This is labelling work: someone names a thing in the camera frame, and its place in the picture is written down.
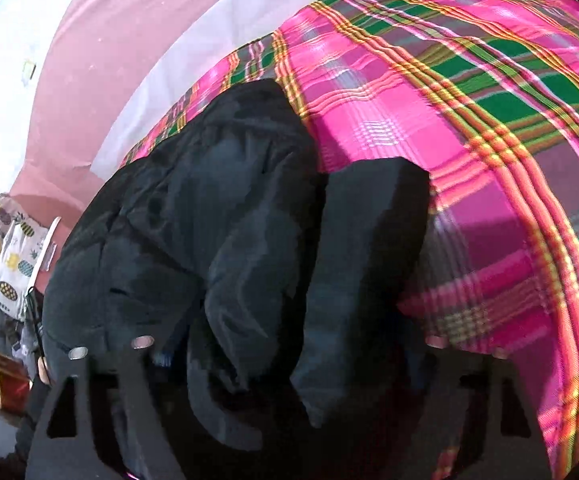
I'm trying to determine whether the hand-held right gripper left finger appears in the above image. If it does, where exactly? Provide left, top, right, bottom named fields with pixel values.
left=24, top=335, right=188, bottom=480

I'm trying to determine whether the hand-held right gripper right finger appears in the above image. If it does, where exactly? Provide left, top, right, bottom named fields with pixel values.
left=409, top=335, right=554, bottom=480

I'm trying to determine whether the black jacket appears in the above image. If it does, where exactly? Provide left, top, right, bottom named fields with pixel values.
left=14, top=77, right=433, bottom=480

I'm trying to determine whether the red gold box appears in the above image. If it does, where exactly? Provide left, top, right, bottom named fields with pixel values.
left=0, top=351, right=33, bottom=415

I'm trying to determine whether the pineapple print cloth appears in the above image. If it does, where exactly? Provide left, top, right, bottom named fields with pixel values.
left=0, top=194, right=54, bottom=320

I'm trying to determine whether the pink plaid blanket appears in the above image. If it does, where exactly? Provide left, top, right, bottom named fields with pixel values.
left=120, top=0, right=579, bottom=480

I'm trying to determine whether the white bed sheet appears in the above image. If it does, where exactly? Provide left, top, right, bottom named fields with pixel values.
left=92, top=0, right=400, bottom=176

